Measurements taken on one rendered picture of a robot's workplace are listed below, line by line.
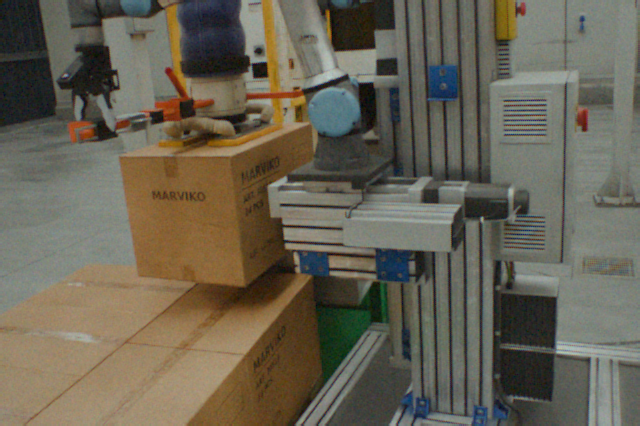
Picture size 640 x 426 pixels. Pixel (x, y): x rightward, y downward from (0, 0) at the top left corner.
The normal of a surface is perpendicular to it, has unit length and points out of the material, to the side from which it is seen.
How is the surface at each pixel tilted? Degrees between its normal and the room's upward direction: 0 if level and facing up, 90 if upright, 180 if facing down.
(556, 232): 90
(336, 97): 98
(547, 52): 90
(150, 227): 90
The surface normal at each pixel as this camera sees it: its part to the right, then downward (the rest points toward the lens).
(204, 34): -0.01, 0.03
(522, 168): -0.39, 0.29
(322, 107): -0.02, 0.40
